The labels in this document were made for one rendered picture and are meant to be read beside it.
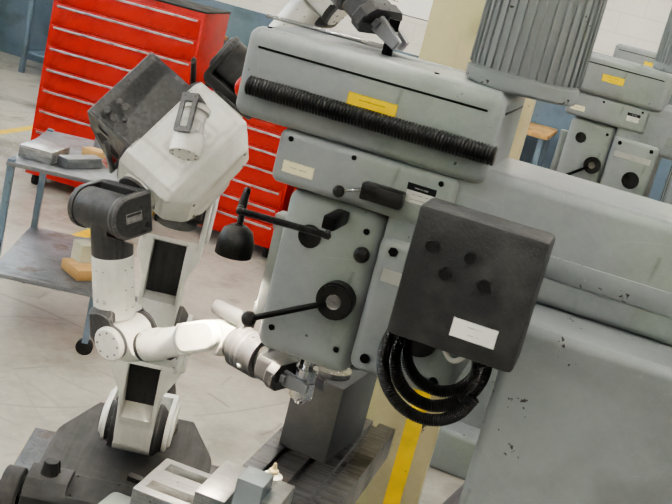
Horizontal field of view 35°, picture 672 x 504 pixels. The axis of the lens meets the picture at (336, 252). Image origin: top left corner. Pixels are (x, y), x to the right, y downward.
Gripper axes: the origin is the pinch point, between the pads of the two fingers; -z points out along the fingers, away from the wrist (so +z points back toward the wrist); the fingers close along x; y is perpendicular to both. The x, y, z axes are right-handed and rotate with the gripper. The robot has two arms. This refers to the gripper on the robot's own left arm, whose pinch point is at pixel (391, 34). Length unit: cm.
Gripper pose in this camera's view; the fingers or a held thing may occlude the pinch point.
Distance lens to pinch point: 198.0
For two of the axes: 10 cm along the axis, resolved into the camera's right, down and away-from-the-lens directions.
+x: -5.5, 0.9, -8.3
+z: -5.7, -7.6, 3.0
